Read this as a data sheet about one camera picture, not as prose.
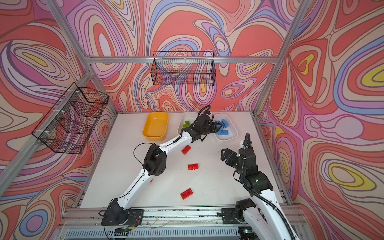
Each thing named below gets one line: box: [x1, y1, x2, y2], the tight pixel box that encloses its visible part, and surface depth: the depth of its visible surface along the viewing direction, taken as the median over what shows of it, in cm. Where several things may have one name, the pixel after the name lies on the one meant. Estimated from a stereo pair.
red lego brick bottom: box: [180, 188, 194, 200], surface depth 82 cm
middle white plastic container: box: [177, 111, 199, 136], surface depth 113 cm
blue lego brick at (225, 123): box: [221, 119, 229, 128], surface depth 113 cm
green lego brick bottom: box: [183, 120, 191, 128], surface depth 113 cm
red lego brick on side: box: [188, 164, 199, 171], surface depth 92 cm
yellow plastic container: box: [142, 112, 169, 142], surface depth 110 cm
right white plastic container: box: [212, 113, 238, 141], surface depth 109 cm
